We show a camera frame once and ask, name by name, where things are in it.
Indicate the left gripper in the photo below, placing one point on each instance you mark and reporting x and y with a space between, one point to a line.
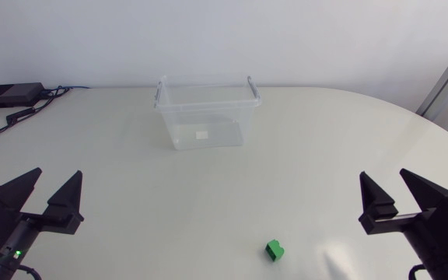
18 233

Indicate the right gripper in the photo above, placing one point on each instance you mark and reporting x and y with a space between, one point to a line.
432 241

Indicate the clear plastic container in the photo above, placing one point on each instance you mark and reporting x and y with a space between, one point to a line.
207 113

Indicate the black power brick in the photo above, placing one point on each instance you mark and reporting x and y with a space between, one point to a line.
12 94

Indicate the small black adapter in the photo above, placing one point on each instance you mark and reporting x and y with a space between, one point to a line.
20 116

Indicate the green toy brick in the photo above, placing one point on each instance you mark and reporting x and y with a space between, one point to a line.
274 250

